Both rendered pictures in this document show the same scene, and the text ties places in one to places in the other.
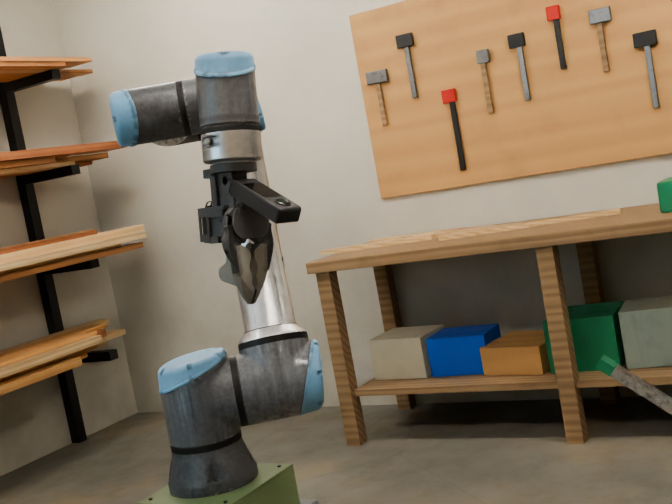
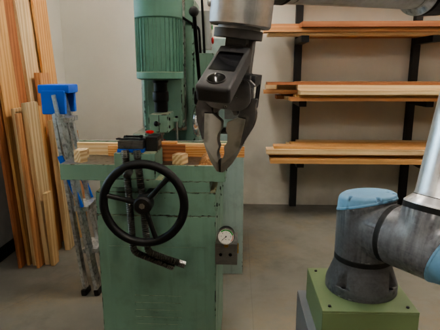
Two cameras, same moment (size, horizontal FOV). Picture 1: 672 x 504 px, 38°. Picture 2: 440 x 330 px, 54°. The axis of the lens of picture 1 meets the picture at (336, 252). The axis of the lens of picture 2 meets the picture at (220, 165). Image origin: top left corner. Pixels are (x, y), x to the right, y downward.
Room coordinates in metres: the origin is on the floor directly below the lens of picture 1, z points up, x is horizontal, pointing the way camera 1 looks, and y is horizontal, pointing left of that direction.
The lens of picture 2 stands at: (1.13, -0.43, 1.23)
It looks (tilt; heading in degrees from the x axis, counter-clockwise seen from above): 12 degrees down; 61
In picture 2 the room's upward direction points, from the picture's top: straight up
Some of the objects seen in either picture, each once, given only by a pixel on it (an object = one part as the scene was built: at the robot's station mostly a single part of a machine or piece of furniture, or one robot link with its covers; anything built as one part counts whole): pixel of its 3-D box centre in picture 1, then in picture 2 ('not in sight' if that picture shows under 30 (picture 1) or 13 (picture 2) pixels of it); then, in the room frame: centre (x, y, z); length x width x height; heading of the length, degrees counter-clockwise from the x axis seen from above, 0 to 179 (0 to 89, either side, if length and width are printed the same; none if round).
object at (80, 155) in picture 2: not in sight; (80, 155); (1.43, 1.18, 0.92); 0.04 x 0.03 x 0.05; 120
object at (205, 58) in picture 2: not in sight; (205, 71); (1.97, 1.24, 1.22); 0.09 x 0.08 x 0.15; 58
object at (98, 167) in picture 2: not in sight; (145, 169); (1.64, 1.07, 0.87); 0.61 x 0.30 x 0.06; 148
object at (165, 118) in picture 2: not in sight; (162, 123); (1.74, 1.15, 1.03); 0.14 x 0.07 x 0.09; 58
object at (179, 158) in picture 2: not in sight; (180, 158); (1.74, 0.97, 0.92); 0.05 x 0.04 x 0.04; 40
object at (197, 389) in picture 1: (201, 394); (368, 222); (2.00, 0.33, 0.83); 0.17 x 0.15 x 0.18; 95
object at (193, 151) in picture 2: not in sight; (175, 151); (1.78, 1.11, 0.92); 0.54 x 0.02 x 0.04; 148
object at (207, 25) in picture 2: not in sight; (204, 31); (2.02, 1.33, 1.40); 0.10 x 0.06 x 0.16; 58
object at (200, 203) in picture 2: not in sight; (168, 183); (1.80, 1.24, 0.76); 0.57 x 0.45 x 0.09; 58
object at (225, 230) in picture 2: not in sight; (226, 237); (1.84, 0.82, 0.65); 0.06 x 0.04 x 0.08; 148
